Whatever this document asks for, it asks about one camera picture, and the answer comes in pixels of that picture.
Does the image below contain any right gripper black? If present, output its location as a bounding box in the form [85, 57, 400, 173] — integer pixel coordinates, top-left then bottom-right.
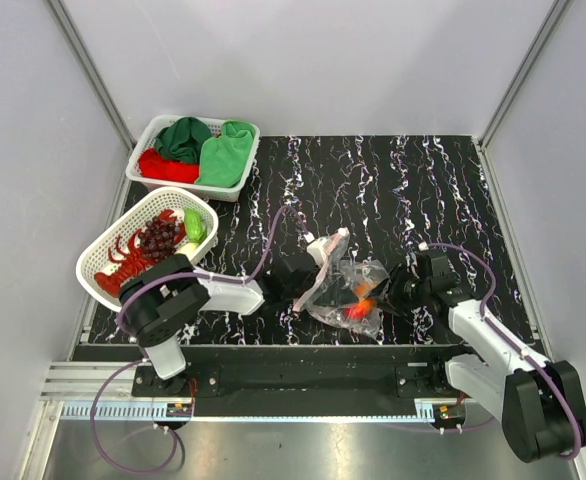
[363, 262, 430, 317]

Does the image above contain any white basket with cloths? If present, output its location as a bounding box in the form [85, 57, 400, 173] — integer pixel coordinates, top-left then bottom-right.
[126, 115, 260, 202]

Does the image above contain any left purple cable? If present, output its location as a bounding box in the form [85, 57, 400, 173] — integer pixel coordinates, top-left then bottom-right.
[90, 205, 317, 474]

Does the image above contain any white perforated empty basket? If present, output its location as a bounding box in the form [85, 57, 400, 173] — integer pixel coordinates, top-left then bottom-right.
[76, 187, 219, 312]

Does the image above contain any white radish toy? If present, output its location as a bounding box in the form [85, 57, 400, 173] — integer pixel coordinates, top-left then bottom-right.
[176, 242, 205, 265]

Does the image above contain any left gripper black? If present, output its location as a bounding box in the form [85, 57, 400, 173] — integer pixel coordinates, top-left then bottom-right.
[283, 262, 358, 308]

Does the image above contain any red lobster toy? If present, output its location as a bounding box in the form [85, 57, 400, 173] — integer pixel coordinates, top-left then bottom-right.
[94, 209, 186, 297]

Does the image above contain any dark green cloth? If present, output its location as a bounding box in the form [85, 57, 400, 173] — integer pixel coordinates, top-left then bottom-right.
[154, 117, 212, 165]

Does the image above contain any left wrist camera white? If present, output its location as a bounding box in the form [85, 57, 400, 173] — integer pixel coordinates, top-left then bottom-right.
[306, 234, 342, 267]

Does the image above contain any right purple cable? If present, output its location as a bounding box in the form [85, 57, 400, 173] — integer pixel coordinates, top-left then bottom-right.
[387, 242, 586, 460]

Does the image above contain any red cloth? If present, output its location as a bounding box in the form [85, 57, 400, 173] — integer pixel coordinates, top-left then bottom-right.
[138, 148, 199, 184]

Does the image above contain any clear zip top bag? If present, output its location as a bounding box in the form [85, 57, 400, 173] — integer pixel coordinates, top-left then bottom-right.
[292, 227, 389, 339]

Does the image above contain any green vegetable toy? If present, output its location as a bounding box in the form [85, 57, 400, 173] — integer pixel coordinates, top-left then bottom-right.
[183, 208, 207, 244]

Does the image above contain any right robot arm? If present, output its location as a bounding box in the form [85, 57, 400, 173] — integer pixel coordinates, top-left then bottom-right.
[369, 243, 586, 463]

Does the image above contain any purple grape bunch toy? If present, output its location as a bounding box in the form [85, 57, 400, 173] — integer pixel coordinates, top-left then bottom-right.
[138, 220, 184, 263]

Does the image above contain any aluminium frame rail front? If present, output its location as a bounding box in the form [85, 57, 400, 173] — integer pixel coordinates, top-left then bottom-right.
[44, 362, 459, 399]

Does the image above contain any white slotted cable duct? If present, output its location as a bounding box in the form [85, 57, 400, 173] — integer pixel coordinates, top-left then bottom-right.
[61, 402, 467, 422]

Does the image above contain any black marble pattern mat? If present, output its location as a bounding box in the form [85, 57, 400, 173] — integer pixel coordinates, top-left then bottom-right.
[71, 135, 546, 361]

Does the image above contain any purple cable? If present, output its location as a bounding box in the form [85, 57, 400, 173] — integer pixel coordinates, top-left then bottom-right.
[90, 205, 317, 474]
[387, 242, 586, 460]

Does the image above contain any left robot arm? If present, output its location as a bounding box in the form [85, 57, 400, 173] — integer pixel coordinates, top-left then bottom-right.
[117, 253, 329, 396]

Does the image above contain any light green cloth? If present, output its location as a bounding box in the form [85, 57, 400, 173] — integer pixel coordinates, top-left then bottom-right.
[196, 120, 255, 188]

